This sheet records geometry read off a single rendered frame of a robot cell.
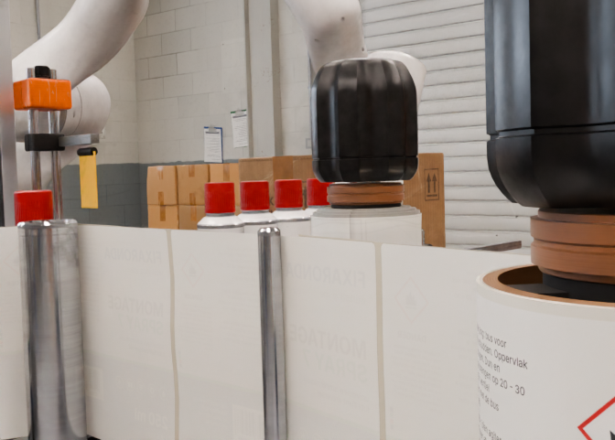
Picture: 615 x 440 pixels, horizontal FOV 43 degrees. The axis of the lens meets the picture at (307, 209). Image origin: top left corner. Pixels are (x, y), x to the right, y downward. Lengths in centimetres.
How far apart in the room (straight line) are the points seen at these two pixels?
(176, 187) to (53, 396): 438
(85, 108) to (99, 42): 16
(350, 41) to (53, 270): 68
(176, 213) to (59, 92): 411
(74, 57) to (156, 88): 630
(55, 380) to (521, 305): 40
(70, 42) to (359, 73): 80
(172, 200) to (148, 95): 288
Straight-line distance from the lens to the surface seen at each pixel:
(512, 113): 19
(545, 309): 18
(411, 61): 104
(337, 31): 106
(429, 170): 143
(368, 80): 57
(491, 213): 530
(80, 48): 130
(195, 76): 720
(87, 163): 79
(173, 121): 740
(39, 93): 82
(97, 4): 127
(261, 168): 136
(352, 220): 56
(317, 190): 94
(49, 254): 52
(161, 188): 498
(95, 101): 142
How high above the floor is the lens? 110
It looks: 3 degrees down
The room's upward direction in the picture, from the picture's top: 2 degrees counter-clockwise
